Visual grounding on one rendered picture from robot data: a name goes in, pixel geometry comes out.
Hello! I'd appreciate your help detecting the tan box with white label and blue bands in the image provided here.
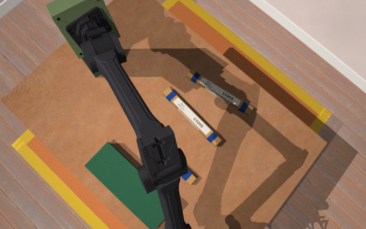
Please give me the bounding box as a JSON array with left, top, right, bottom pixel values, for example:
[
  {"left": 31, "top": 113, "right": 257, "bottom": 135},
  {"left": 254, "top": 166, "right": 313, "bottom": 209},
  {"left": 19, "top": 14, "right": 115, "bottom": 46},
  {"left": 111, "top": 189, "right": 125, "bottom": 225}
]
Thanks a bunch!
[{"left": 163, "top": 87, "right": 221, "bottom": 147}]

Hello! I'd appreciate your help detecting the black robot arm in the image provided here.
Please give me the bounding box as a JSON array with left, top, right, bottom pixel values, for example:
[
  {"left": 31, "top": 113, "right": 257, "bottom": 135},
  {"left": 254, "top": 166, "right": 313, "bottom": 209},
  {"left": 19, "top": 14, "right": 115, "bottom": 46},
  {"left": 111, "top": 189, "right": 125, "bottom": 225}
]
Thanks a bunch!
[{"left": 66, "top": 7, "right": 192, "bottom": 229}]

